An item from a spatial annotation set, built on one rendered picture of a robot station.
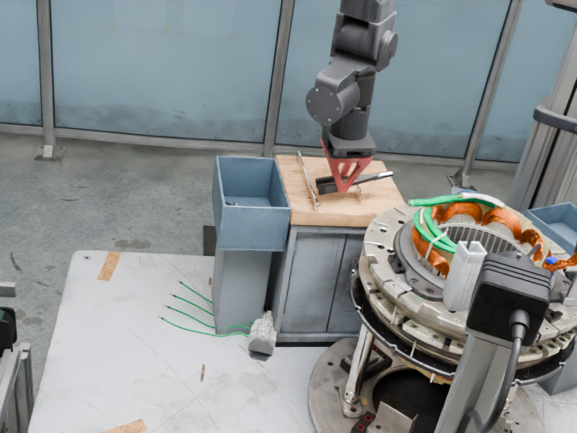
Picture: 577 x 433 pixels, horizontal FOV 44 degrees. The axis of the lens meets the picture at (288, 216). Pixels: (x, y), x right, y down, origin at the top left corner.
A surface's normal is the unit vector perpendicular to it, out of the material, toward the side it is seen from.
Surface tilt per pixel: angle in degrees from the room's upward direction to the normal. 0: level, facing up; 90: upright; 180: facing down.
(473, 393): 90
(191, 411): 0
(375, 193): 0
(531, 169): 90
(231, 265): 90
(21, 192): 0
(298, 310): 90
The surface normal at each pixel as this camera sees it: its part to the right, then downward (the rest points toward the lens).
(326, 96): -0.52, 0.44
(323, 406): 0.14, -0.84
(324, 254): 0.15, 0.54
